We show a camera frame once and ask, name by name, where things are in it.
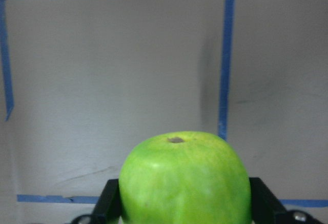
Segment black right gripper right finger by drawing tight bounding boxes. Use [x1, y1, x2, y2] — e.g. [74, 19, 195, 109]
[249, 177, 287, 224]

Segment green apple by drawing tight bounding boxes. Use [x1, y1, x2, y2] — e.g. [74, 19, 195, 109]
[119, 131, 252, 223]

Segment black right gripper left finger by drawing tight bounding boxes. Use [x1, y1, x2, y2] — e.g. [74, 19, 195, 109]
[91, 179, 121, 224]

